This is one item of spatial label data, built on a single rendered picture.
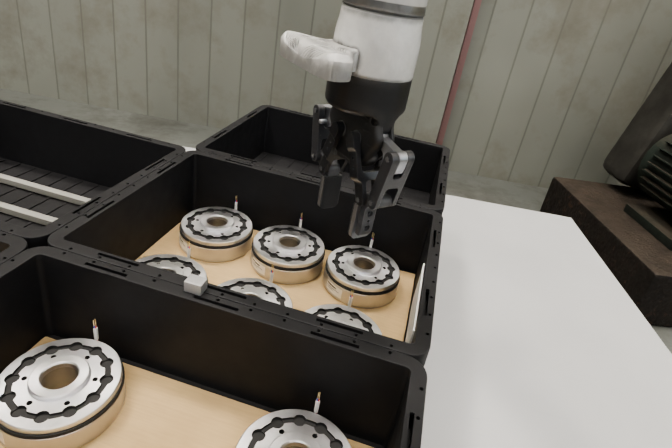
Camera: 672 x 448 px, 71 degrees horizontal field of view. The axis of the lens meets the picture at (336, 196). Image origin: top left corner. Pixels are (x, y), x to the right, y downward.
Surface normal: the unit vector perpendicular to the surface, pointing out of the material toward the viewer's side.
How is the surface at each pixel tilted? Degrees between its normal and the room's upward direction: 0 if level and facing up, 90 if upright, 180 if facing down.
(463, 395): 0
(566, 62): 90
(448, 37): 90
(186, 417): 0
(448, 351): 0
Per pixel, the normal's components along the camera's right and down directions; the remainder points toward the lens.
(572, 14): -0.09, 0.43
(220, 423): 0.15, -0.88
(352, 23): -0.61, 0.12
